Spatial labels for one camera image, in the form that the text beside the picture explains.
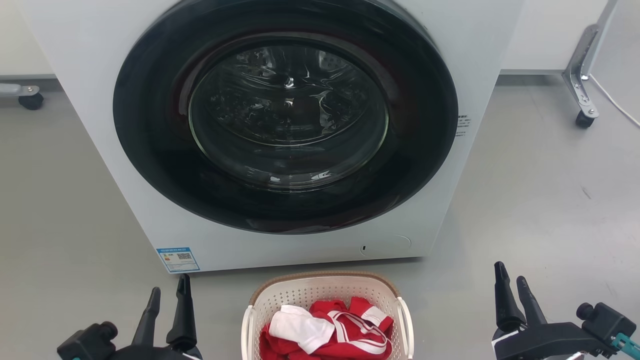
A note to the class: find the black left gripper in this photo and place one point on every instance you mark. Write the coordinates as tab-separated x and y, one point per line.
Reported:
92	342

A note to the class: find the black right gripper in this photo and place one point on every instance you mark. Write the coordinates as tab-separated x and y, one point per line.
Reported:
560	340

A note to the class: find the white perforated laundry basket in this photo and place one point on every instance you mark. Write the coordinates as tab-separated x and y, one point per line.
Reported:
300	292

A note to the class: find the blue energy label sticker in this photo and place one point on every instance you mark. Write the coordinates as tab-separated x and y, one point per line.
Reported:
178	259

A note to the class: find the white cloth garment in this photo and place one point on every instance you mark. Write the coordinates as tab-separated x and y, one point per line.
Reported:
300	327

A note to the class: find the red white-trimmed garment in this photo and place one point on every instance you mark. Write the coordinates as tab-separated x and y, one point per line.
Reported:
360	335

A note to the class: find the small text label sticker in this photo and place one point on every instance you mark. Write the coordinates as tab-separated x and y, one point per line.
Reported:
463	126

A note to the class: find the black caster wheel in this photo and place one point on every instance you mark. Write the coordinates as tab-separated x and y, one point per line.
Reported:
583	119
31	101

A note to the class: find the black round washer door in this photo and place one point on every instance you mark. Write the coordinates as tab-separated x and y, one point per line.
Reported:
150	125

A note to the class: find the white front-load washing machine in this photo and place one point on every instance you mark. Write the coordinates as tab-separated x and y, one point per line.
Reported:
100	125

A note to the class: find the grey metal stand leg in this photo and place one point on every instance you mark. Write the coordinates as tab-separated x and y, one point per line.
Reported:
582	70

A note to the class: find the grey metal frame foot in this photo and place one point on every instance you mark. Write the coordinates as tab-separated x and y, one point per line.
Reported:
19	90

